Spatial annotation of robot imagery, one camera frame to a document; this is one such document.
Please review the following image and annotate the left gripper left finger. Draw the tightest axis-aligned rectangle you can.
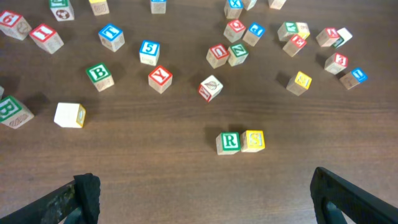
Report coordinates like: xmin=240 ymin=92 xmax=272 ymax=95
xmin=1 ymin=173 xmax=101 ymax=224

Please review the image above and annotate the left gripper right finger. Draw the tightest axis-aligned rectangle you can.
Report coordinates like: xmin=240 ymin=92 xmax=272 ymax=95
xmin=310 ymin=167 xmax=397 ymax=224

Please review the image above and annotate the yellow S block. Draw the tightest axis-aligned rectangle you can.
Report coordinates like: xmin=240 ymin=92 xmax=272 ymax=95
xmin=286 ymin=71 xmax=312 ymax=96
xmin=240 ymin=130 xmax=266 ymax=152

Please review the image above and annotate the green R letter block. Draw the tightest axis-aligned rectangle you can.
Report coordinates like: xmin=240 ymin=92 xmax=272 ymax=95
xmin=216 ymin=132 xmax=241 ymax=156

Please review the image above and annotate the natural picture block left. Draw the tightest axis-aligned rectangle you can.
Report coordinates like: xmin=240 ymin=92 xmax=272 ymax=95
xmin=53 ymin=103 xmax=86 ymax=128

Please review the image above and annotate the green E letter block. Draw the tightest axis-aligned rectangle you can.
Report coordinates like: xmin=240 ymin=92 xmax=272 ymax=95
xmin=1 ymin=96 xmax=34 ymax=129

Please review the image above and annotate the green B letter block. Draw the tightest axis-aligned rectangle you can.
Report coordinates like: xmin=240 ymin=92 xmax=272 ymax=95
xmin=86 ymin=63 xmax=114 ymax=92

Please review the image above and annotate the blue 1 number block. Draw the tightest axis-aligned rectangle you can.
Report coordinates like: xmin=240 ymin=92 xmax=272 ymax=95
xmin=339 ymin=68 xmax=368 ymax=90

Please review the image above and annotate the red Y letter block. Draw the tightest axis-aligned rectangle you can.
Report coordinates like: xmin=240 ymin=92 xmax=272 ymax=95
xmin=148 ymin=65 xmax=173 ymax=94

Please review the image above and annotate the red 3 number block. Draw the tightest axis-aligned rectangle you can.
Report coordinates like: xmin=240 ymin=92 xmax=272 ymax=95
xmin=324 ymin=53 xmax=348 ymax=75

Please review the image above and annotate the blue 5 number block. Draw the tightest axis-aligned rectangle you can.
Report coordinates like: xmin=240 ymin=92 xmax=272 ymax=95
xmin=139 ymin=40 xmax=160 ymax=66

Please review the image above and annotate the red I letter block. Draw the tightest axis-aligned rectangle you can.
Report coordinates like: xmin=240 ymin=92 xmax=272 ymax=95
xmin=29 ymin=24 xmax=64 ymax=54

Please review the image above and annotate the blue T letter block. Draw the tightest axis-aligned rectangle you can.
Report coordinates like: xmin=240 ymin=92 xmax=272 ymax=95
xmin=98 ymin=24 xmax=125 ymax=52

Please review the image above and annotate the white leaf picture block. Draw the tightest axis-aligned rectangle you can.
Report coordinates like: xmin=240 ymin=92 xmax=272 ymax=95
xmin=198 ymin=75 xmax=223 ymax=102

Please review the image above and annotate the white picture block right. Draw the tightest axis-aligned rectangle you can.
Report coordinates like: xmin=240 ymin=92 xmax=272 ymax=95
xmin=333 ymin=27 xmax=353 ymax=49

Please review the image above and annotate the red A letter block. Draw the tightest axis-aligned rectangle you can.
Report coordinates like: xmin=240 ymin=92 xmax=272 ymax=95
xmin=316 ymin=27 xmax=340 ymax=47

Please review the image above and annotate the red E letter block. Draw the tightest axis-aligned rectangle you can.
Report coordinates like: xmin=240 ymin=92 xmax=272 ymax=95
xmin=282 ymin=34 xmax=307 ymax=57

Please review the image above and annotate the red 6 number block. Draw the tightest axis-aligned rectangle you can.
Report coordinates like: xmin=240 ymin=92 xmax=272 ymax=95
xmin=1 ymin=10 xmax=32 ymax=40

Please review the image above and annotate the yellow edged natural block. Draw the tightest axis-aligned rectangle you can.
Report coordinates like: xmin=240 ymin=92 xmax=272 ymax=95
xmin=296 ymin=22 xmax=310 ymax=40

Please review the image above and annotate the green J letter block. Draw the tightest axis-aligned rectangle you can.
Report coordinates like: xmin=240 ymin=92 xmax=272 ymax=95
xmin=49 ymin=0 xmax=75 ymax=21

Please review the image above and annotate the plain yellow top block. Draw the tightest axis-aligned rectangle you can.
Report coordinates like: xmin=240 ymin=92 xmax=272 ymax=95
xmin=89 ymin=0 xmax=109 ymax=16

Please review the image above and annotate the green V letter block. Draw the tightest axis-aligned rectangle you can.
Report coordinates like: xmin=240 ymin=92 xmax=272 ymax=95
xmin=277 ymin=21 xmax=299 ymax=42

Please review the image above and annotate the red U letter block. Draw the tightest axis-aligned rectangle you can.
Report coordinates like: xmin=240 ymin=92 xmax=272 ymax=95
xmin=206 ymin=44 xmax=230 ymax=69

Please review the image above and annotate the green Z letter block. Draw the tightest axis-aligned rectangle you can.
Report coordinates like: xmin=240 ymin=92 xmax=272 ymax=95
xmin=228 ymin=43 xmax=249 ymax=67

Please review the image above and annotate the blue D letter block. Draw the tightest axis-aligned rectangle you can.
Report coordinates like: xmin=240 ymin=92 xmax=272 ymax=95
xmin=150 ymin=0 xmax=167 ymax=14

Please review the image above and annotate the blue P letter block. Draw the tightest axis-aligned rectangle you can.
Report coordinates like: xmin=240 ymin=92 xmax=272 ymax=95
xmin=243 ymin=22 xmax=266 ymax=47

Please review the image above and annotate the red Q letter block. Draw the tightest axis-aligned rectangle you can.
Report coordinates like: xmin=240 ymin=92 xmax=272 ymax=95
xmin=223 ymin=19 xmax=246 ymax=43

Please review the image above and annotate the blue X letter block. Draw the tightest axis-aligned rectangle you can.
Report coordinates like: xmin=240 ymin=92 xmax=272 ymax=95
xmin=224 ymin=0 xmax=243 ymax=19

